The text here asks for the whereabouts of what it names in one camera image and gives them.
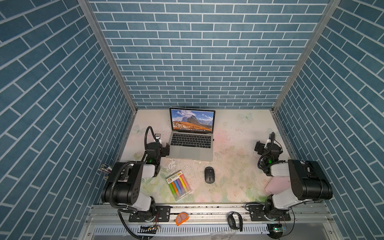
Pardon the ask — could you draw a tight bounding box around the silver laptop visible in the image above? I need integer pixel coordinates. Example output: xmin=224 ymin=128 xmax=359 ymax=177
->
xmin=169 ymin=108 xmax=216 ymax=162

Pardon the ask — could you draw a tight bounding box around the black wireless mouse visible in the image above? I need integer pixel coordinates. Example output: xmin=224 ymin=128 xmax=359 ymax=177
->
xmin=204 ymin=167 xmax=216 ymax=184

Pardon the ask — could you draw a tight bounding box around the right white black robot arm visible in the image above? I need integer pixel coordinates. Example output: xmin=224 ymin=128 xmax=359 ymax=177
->
xmin=255 ymin=140 xmax=333 ymax=221

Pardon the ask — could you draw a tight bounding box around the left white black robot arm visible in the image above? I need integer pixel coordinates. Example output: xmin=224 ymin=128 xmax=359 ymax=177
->
xmin=101 ymin=126 xmax=171 ymax=225

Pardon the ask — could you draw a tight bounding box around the pack of coloured highlighters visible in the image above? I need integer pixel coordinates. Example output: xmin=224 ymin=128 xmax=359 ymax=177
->
xmin=166 ymin=171 xmax=192 ymax=201

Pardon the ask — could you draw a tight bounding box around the pink notebook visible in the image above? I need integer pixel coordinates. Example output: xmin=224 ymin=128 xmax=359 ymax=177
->
xmin=265 ymin=177 xmax=291 ymax=195

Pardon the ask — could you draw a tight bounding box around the pink pen holder cup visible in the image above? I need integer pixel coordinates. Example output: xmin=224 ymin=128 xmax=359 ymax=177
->
xmin=98 ymin=164 xmax=112 ymax=180

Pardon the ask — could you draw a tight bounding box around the orange semicircular tool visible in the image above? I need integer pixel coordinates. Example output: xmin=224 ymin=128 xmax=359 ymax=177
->
xmin=175 ymin=212 xmax=189 ymax=226

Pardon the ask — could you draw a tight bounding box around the black wristwatch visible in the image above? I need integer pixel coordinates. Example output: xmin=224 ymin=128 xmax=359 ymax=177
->
xmin=227 ymin=212 xmax=243 ymax=232

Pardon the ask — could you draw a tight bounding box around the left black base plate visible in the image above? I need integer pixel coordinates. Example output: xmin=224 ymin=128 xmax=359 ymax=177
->
xmin=129 ymin=205 xmax=171 ymax=223

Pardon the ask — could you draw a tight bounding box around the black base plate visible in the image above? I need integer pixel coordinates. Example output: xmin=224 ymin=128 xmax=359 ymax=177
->
xmin=129 ymin=205 xmax=171 ymax=223
xmin=246 ymin=205 xmax=291 ymax=222

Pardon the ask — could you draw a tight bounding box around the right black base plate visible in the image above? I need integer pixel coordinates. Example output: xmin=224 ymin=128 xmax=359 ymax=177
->
xmin=246 ymin=205 xmax=291 ymax=222

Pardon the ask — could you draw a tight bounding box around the small circuit board with wires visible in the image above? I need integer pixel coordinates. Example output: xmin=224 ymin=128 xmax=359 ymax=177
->
xmin=138 ymin=225 xmax=161 ymax=235

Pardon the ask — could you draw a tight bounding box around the aluminium front rail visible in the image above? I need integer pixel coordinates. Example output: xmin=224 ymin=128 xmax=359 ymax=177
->
xmin=79 ymin=202 xmax=342 ymax=240

